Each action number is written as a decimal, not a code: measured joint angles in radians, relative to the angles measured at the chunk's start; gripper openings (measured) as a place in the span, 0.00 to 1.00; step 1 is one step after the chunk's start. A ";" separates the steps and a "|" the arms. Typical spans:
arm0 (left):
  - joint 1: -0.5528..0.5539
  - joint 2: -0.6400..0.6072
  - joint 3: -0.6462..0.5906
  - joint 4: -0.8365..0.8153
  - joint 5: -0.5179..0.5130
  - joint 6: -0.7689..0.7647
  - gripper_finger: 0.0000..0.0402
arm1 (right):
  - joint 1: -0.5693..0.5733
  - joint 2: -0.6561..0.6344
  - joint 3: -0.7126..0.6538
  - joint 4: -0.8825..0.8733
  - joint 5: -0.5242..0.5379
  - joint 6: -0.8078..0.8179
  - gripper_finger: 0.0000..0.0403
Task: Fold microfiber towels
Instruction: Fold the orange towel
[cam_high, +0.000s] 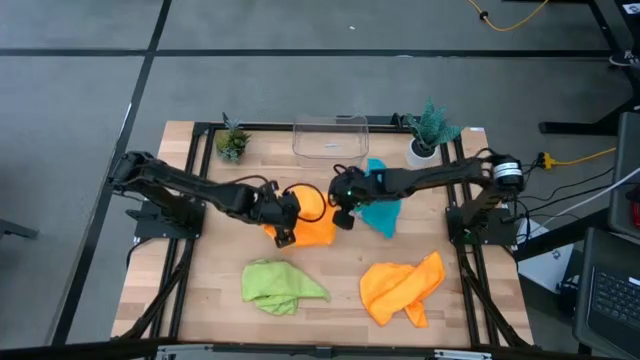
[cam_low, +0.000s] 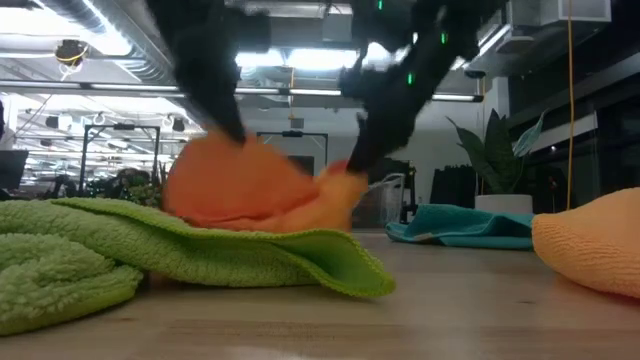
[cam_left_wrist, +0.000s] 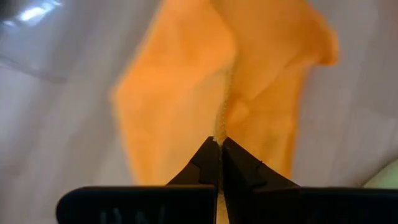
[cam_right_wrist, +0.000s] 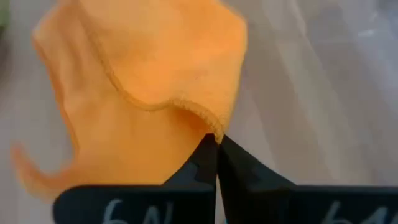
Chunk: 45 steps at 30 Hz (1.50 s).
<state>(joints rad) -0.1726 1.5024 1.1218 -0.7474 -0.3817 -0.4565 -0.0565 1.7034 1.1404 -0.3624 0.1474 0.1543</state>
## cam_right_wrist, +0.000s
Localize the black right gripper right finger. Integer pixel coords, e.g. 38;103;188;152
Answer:
217;135;398;224

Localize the orange microfiber towel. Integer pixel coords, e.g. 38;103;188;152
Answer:
11;0;249;203

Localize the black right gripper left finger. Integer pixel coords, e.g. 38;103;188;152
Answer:
52;133;218;224

